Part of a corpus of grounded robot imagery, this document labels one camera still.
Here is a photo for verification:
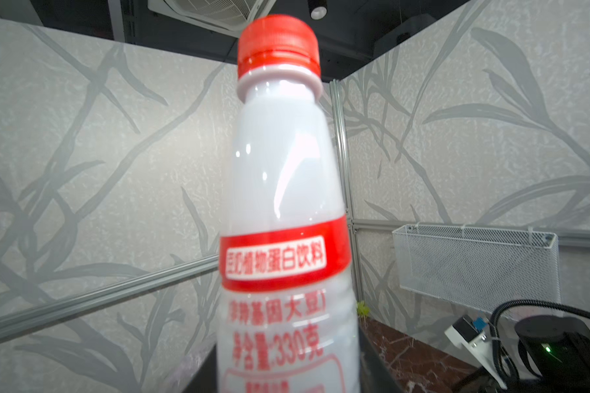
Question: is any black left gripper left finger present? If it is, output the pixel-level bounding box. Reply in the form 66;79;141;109
182;344;218;393

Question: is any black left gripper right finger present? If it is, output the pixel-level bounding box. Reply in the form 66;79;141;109
359;327;403;393

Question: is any white bottle red cap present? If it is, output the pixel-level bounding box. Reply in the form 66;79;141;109
216;15;361;392

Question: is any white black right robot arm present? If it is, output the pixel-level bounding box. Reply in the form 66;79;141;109
445;315;590;392

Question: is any potted plant white pot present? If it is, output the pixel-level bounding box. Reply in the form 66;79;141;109
357;301;370;319

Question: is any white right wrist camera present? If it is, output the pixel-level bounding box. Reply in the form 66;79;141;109
444;314;507;391

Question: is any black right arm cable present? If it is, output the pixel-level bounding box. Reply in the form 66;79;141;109
489;299;590;384

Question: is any white wire mesh basket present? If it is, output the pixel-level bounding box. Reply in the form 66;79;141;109
393;224;561;312

